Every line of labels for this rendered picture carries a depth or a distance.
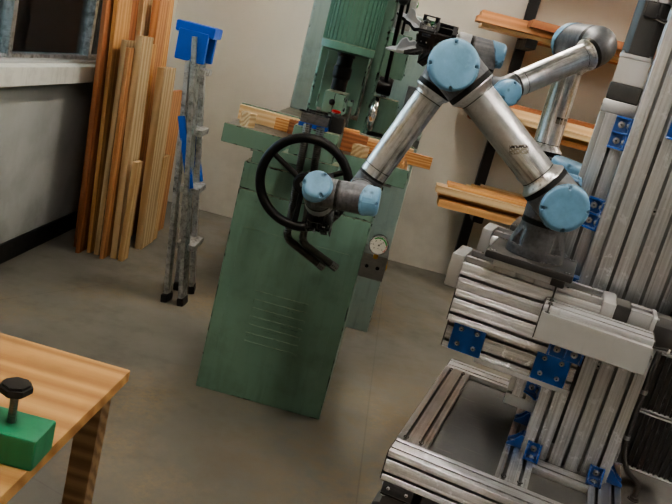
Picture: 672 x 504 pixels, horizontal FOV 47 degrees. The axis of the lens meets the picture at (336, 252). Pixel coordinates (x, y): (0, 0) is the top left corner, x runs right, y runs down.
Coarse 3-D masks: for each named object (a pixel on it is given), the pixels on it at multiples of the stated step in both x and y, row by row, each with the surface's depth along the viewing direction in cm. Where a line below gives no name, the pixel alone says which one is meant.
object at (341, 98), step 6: (330, 90) 248; (336, 90) 257; (324, 96) 247; (330, 96) 247; (336, 96) 247; (342, 96) 246; (348, 96) 256; (324, 102) 248; (336, 102) 247; (342, 102) 247; (324, 108) 248; (330, 108) 248; (336, 108) 248; (342, 108) 247; (330, 114) 252; (342, 114) 251
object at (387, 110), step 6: (378, 96) 267; (384, 102) 265; (390, 102) 265; (396, 102) 265; (378, 108) 266; (384, 108) 266; (390, 108) 265; (396, 108) 265; (378, 114) 266; (384, 114) 266; (390, 114) 266; (378, 120) 267; (384, 120) 267; (390, 120) 266; (378, 126) 267; (384, 126) 267; (378, 132) 268; (384, 132) 267
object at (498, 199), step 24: (480, 24) 422; (504, 24) 409; (528, 24) 416; (552, 24) 402; (528, 48) 417; (648, 72) 440; (528, 120) 420; (576, 120) 429; (576, 144) 418; (480, 168) 470; (456, 192) 432; (480, 192) 435; (504, 192) 458; (480, 216) 433; (504, 216) 431
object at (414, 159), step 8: (280, 120) 254; (288, 120) 254; (280, 128) 255; (368, 144) 253; (376, 144) 253; (408, 152) 252; (408, 160) 253; (416, 160) 253; (424, 160) 252; (424, 168) 253
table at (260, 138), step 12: (228, 132) 241; (240, 132) 241; (252, 132) 241; (264, 132) 241; (276, 132) 248; (240, 144) 242; (252, 144) 242; (264, 144) 241; (288, 156) 232; (348, 156) 239; (324, 168) 231; (336, 168) 231; (396, 168) 238; (408, 168) 243; (396, 180) 239
